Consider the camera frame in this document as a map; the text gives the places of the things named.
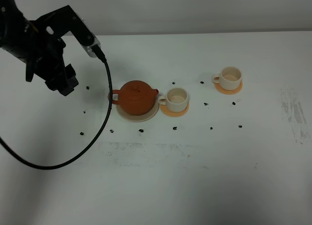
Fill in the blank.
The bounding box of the far white teacup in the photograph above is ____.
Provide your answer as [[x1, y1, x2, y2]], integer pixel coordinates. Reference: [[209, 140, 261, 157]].
[[212, 66, 242, 87]]

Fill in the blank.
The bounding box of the orange round coaster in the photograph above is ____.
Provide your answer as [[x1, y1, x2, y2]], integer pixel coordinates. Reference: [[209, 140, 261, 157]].
[[160, 103, 190, 118], [214, 81, 243, 95]]

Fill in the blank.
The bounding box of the near white teacup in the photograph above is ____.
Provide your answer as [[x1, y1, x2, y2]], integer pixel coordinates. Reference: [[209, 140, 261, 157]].
[[157, 88, 189, 112]]

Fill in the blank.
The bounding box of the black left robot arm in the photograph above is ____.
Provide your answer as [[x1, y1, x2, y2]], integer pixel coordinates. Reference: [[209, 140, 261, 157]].
[[0, 0, 78, 96]]

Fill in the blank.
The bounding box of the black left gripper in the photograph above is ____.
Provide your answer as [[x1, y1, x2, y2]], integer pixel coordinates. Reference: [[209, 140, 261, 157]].
[[24, 35, 78, 96]]

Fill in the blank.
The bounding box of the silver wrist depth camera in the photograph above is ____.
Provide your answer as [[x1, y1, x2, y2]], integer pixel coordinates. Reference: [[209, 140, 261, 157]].
[[72, 12, 101, 58]]

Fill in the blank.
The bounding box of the far orange round coaster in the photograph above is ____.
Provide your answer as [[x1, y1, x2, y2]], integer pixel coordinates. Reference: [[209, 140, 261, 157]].
[[214, 81, 243, 95]]

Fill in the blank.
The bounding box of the white teacup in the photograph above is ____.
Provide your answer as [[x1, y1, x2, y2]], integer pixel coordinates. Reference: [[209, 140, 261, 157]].
[[212, 66, 242, 87], [157, 88, 189, 112]]

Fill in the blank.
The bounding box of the near orange round coaster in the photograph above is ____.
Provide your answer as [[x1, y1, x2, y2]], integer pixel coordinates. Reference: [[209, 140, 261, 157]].
[[160, 103, 190, 118]]

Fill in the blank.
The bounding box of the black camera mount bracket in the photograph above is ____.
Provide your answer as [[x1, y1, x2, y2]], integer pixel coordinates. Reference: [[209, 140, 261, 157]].
[[28, 4, 96, 48]]

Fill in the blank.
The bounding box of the black camera cable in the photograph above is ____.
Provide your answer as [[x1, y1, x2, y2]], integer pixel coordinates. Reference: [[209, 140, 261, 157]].
[[0, 44, 113, 170]]

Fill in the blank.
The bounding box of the brown clay teapot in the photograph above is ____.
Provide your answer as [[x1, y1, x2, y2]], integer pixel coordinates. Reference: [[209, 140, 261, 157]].
[[108, 81, 159, 116]]

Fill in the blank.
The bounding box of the beige round teapot saucer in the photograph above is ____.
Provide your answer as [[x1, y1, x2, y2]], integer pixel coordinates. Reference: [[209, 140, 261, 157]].
[[115, 102, 159, 123]]

